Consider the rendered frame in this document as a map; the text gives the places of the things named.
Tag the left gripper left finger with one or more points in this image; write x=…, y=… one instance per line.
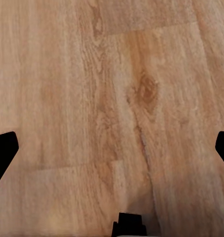
x=8, y=149

